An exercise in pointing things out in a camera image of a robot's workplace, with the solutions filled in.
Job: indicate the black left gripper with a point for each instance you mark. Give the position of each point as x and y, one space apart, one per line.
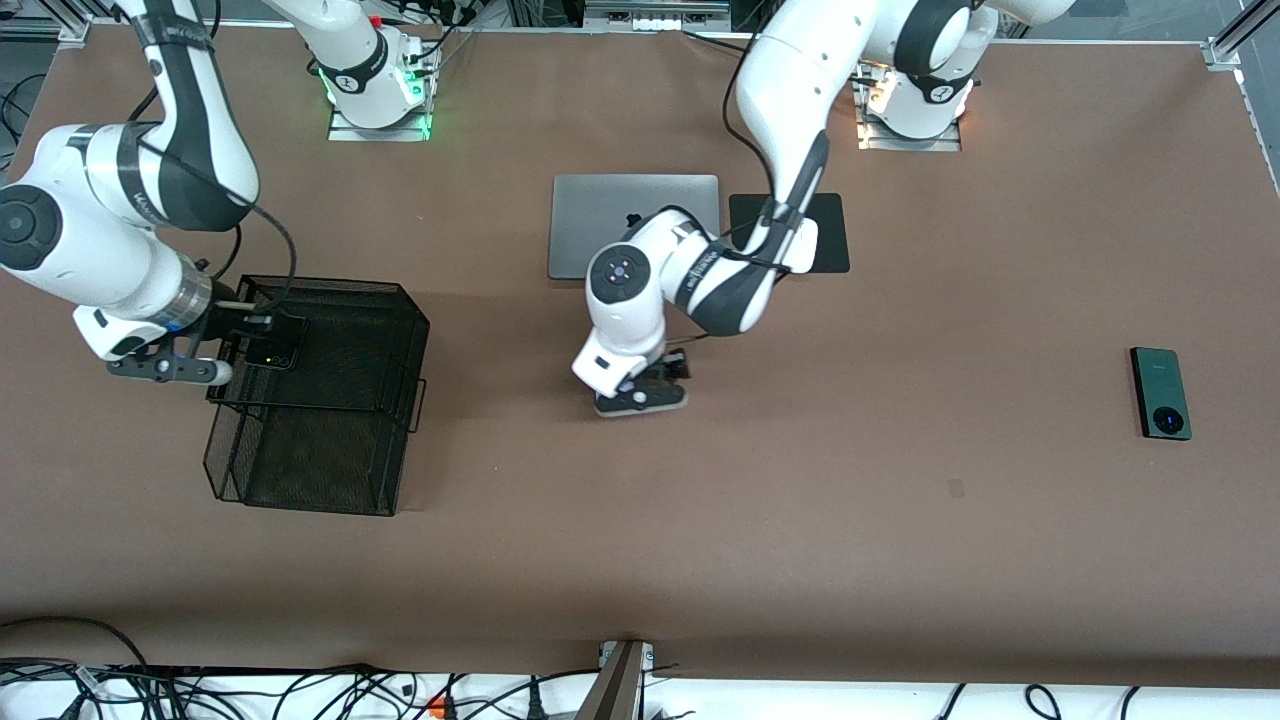
668 369

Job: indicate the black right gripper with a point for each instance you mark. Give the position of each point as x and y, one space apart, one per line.
224 318

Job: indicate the black flip phone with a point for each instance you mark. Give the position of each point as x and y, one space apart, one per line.
282 352

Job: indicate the dark green smartphone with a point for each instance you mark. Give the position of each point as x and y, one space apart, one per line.
1160 385

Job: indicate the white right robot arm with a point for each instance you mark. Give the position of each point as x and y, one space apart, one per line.
130 180

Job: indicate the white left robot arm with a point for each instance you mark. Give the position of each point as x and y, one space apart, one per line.
800 60

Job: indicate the black mesh two-tier tray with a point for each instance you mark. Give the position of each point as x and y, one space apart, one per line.
320 470

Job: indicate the grey closed laptop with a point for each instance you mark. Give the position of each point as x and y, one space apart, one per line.
580 220

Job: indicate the black mouse pad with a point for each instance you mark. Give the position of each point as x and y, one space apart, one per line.
836 252

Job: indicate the white power strip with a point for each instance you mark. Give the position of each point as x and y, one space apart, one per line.
655 22

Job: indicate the aluminium corner profile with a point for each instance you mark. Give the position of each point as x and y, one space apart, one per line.
1225 50

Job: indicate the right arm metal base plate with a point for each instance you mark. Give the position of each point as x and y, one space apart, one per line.
345 133

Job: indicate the aluminium post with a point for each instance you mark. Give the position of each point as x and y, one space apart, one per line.
620 685

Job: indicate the metal table corner bracket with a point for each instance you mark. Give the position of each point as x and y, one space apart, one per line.
75 30

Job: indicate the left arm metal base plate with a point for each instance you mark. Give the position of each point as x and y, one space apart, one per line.
940 146

